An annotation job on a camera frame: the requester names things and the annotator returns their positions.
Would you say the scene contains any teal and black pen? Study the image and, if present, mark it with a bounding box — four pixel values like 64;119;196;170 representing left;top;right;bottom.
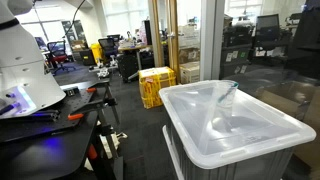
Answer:
218;82;239;104

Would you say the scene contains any cardboard box with white label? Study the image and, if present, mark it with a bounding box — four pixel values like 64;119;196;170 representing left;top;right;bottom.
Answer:
179;61;201;85

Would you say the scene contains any clear plastic measuring cup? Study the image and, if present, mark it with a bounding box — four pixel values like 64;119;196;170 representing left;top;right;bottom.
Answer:
214;79;240;109

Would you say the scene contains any grey storage box body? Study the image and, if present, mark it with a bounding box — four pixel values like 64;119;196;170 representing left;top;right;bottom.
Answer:
162;124;295;180

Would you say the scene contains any open cardboard box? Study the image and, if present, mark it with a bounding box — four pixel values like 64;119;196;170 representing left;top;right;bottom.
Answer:
259;80;318;118

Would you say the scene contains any flat brown cardboard box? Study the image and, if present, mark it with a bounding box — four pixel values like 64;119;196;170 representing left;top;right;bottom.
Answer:
293;87;320;172

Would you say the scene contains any black equipment case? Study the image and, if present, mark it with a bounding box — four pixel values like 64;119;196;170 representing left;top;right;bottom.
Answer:
116;53;141;84

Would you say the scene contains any round wooden table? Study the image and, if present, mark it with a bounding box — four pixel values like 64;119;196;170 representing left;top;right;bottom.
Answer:
117;43;153;81

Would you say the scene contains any white power strip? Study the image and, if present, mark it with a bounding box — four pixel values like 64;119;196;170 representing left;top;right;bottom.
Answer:
99;131;129;160

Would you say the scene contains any blue mesh office chair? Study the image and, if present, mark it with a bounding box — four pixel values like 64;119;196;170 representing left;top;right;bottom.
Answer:
97;37;120;68

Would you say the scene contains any yellow bin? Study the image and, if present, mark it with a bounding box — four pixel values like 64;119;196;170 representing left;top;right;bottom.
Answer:
90;42;104;65

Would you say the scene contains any black filing cabinet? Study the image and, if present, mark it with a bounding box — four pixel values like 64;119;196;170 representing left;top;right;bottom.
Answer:
219;43;253;80

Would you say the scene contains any translucent white plastic bin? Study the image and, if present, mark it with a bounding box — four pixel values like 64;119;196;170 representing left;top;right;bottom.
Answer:
158;79;317;170

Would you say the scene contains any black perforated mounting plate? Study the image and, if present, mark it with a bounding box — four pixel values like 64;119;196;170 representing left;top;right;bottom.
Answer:
0;87;101;144

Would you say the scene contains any red office chair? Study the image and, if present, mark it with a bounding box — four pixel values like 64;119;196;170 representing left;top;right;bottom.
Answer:
46;40;77;76

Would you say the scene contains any black office chair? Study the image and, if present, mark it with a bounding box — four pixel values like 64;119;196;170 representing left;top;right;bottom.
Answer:
251;13;283;65

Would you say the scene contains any black work table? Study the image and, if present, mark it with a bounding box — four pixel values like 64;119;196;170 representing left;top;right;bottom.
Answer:
0;78;125;180

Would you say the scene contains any yellow strapped box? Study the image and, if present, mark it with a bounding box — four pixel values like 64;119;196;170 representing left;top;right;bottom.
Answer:
138;66;177;110

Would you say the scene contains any wooden door frame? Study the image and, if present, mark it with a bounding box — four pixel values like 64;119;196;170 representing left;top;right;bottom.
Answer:
147;0;181;84

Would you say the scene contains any white window post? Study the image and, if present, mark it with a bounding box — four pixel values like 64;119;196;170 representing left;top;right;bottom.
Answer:
199;0;226;81

